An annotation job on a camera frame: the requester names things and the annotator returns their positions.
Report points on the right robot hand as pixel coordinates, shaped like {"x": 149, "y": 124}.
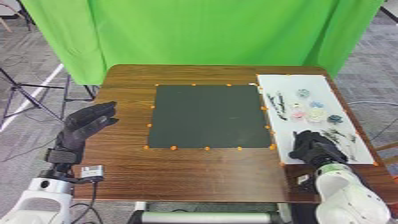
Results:
{"x": 314, "y": 146}

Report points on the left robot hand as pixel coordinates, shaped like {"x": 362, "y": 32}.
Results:
{"x": 83, "y": 128}

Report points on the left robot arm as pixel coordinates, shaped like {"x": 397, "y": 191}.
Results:
{"x": 42, "y": 196}

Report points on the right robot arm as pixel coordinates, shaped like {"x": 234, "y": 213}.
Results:
{"x": 348, "y": 196}

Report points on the green sprig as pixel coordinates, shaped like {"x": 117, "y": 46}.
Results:
{"x": 334, "y": 135}
{"x": 353, "y": 141}
{"x": 273, "y": 101}
{"x": 284, "y": 106}

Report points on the dark blue flower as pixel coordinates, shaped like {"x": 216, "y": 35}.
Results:
{"x": 337, "y": 119}

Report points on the white flower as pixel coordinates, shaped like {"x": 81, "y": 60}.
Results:
{"x": 318, "y": 115}

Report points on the pink flower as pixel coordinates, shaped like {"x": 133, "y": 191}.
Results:
{"x": 298, "y": 115}

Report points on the light blue flower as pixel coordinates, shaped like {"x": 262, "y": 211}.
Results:
{"x": 318, "y": 104}

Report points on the black tripod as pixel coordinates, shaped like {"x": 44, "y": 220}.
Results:
{"x": 24, "y": 91}

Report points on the teal flower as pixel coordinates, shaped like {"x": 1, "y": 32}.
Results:
{"x": 305, "y": 92}

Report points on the white sheet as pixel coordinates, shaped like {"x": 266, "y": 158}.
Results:
{"x": 332, "y": 86}

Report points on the dark mat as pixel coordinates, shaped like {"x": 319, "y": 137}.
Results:
{"x": 207, "y": 116}

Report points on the pale grey bar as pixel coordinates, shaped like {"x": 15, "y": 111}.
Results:
{"x": 207, "y": 218}

